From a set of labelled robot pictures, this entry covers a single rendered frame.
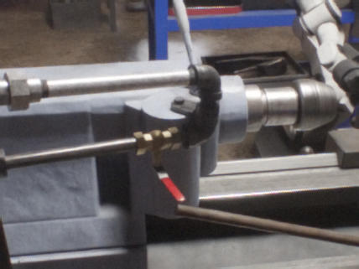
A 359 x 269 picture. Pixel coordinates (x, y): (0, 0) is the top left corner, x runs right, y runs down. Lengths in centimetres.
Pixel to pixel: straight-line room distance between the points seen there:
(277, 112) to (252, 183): 31
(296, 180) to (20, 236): 61
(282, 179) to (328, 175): 10
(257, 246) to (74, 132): 54
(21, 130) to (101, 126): 12
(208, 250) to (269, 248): 13
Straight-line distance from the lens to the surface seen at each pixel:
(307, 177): 123
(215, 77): 72
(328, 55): 181
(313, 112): 92
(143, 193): 84
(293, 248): 122
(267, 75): 307
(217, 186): 117
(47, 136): 84
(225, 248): 119
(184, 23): 83
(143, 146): 72
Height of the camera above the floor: 152
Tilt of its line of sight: 30 degrees down
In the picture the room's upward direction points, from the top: straight up
